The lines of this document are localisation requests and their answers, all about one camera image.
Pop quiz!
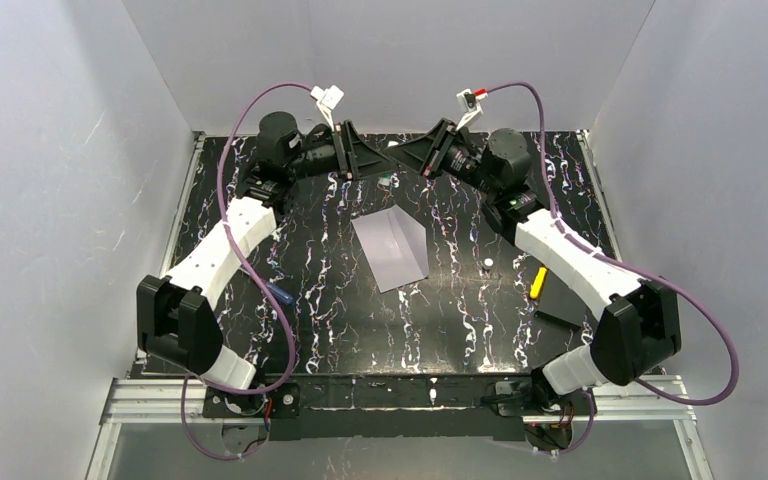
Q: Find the lavender paper envelope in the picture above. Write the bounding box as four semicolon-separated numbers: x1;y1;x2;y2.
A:
351;206;430;293

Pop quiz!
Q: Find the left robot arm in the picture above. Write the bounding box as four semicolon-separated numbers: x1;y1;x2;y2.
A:
136;112;394;395

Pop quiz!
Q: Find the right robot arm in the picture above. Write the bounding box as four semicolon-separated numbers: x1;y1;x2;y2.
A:
384;119;682;406

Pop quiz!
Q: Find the blue red screwdriver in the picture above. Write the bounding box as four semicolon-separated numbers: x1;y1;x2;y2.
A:
266;282;295;306

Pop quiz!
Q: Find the yellow black screwdriver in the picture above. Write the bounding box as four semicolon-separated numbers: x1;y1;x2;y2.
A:
529;266;548;300

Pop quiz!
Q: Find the black square pad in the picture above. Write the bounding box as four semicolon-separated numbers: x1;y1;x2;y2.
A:
535;272;589;331

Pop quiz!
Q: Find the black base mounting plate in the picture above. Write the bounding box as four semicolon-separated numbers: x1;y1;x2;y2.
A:
202;373;592;446

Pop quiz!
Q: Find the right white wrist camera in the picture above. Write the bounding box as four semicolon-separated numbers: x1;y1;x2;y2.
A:
456;88;488;131

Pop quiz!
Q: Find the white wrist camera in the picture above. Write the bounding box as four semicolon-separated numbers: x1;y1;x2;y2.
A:
310;85;345;130
456;88;488;131

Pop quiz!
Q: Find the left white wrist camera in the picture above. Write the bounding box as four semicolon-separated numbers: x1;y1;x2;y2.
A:
310;85;345;130

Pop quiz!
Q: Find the aluminium frame rail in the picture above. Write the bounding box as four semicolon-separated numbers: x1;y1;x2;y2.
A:
88;374;712;479

